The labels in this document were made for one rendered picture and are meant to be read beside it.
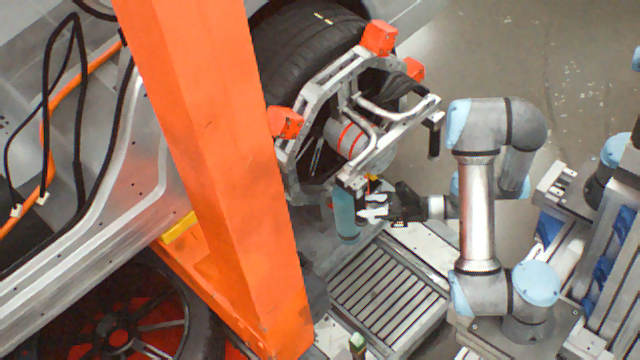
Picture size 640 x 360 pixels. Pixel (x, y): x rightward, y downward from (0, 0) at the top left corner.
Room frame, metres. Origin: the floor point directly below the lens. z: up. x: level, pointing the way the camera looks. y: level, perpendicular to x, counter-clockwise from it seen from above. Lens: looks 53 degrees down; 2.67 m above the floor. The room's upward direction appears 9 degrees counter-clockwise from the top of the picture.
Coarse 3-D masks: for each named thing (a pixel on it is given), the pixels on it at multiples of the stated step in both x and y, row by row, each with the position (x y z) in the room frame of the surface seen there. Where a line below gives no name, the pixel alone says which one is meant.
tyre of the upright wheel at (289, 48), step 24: (312, 0) 1.84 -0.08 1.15; (264, 24) 1.73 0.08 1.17; (288, 24) 1.70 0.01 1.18; (312, 24) 1.70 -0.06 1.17; (336, 24) 1.70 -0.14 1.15; (360, 24) 1.71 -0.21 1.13; (264, 48) 1.64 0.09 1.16; (288, 48) 1.61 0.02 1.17; (312, 48) 1.59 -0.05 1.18; (336, 48) 1.62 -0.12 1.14; (264, 72) 1.56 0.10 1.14; (288, 72) 1.53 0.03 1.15; (312, 72) 1.55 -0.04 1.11; (384, 72) 1.74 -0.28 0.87; (264, 96) 1.50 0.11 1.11; (288, 96) 1.49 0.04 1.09; (336, 168) 1.59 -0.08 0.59
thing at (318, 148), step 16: (368, 80) 1.78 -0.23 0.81; (368, 96) 1.75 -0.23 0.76; (320, 112) 1.82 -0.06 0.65; (368, 112) 1.72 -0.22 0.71; (320, 128) 1.62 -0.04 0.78; (304, 144) 1.55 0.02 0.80; (320, 144) 1.58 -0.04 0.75; (304, 160) 1.62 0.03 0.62; (320, 160) 1.62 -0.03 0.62; (336, 160) 1.61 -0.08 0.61; (304, 176) 1.53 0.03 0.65; (320, 176) 1.54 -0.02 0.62
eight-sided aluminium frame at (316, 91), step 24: (360, 48) 1.62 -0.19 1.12; (336, 72) 1.56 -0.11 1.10; (360, 72) 1.56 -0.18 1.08; (312, 96) 1.46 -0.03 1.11; (312, 120) 1.43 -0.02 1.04; (384, 120) 1.68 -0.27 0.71; (288, 144) 1.39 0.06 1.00; (288, 168) 1.36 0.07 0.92; (288, 192) 1.37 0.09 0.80; (312, 192) 1.43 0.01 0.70
